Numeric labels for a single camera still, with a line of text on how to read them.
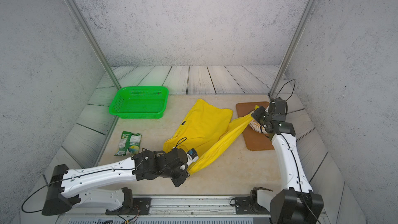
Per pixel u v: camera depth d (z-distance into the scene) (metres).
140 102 1.14
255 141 0.96
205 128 0.99
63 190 0.40
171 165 0.53
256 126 1.02
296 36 0.88
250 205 0.72
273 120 0.57
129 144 0.93
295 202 0.37
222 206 0.74
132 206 0.66
